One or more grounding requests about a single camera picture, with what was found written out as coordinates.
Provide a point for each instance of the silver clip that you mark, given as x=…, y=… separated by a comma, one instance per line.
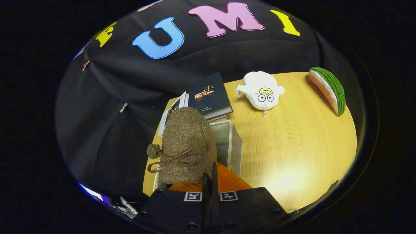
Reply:
x=123, y=107

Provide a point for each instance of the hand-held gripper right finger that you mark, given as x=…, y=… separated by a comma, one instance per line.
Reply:
x=215, y=208

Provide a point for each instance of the grey fabric storage box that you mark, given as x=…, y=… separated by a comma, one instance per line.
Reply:
x=235, y=146

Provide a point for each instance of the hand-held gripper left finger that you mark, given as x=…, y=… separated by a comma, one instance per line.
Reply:
x=206, y=211

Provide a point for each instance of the black backdrop cloth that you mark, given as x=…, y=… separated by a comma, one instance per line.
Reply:
x=107, y=130

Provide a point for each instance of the white picture book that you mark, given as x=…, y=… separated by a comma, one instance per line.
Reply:
x=172, y=109

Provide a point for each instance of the white plush toy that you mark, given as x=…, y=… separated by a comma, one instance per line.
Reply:
x=260, y=84

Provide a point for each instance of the black hardcover book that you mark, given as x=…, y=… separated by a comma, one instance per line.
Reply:
x=208, y=94

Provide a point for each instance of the brown fuzzy shoe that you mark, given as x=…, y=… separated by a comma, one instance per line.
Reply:
x=185, y=136

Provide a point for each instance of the pink clip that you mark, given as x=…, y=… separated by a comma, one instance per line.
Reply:
x=86, y=65

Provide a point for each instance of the bright screen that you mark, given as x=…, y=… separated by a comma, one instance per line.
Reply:
x=94, y=194

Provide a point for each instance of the watermelon slice plush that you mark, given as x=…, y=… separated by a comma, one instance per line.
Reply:
x=334, y=87

